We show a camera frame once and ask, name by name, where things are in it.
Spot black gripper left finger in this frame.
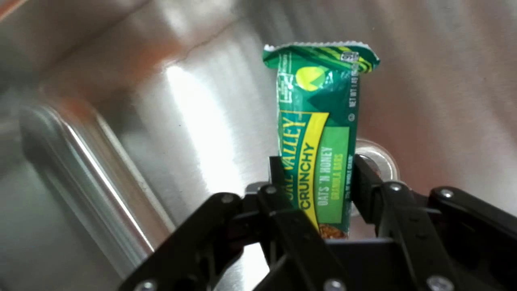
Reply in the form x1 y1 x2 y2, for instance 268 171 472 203
118 155 352 291

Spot green granola snack bar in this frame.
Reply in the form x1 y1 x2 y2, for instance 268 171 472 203
262 40 381 242

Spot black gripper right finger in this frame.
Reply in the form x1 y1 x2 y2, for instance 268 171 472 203
347 151 517 291

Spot metal sink drain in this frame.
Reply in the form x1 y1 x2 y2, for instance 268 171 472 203
352 137 401 182

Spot stainless steel sink basin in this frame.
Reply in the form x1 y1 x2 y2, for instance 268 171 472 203
0 0 517 291

